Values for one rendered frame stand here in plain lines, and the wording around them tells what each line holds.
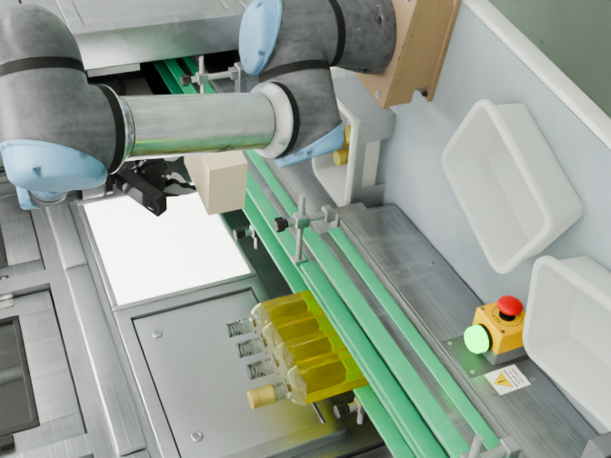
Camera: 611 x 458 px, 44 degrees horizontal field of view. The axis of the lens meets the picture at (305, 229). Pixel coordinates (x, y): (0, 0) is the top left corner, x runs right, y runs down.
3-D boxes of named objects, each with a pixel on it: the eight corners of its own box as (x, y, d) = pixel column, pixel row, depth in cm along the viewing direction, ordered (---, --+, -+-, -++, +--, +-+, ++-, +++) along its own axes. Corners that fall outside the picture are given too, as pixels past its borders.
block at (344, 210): (355, 234, 159) (326, 242, 157) (360, 199, 154) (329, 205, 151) (364, 244, 157) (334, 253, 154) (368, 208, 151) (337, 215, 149)
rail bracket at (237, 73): (259, 100, 207) (181, 114, 200) (260, 44, 197) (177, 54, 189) (265, 108, 204) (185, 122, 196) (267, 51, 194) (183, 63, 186)
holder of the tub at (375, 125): (345, 183, 175) (315, 189, 172) (355, 75, 158) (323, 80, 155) (380, 224, 162) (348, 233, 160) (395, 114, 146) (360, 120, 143)
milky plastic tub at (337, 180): (345, 164, 171) (310, 171, 168) (354, 74, 158) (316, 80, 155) (381, 206, 159) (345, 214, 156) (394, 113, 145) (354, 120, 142)
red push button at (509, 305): (488, 312, 119) (493, 296, 117) (509, 305, 121) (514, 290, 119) (503, 329, 117) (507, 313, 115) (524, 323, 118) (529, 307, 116)
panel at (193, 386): (203, 185, 207) (77, 211, 196) (202, 176, 205) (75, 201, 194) (345, 439, 144) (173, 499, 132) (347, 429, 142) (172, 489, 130)
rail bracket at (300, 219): (325, 249, 158) (271, 263, 154) (331, 184, 148) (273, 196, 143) (332, 257, 156) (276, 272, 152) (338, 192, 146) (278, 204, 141)
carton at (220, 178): (220, 111, 150) (184, 117, 147) (247, 163, 140) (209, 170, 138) (218, 156, 158) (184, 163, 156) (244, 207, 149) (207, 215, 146)
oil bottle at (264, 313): (342, 298, 157) (245, 324, 150) (344, 278, 153) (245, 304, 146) (354, 316, 153) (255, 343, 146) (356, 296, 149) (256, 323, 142)
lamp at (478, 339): (473, 337, 122) (457, 342, 121) (478, 317, 120) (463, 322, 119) (489, 356, 119) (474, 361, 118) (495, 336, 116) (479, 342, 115)
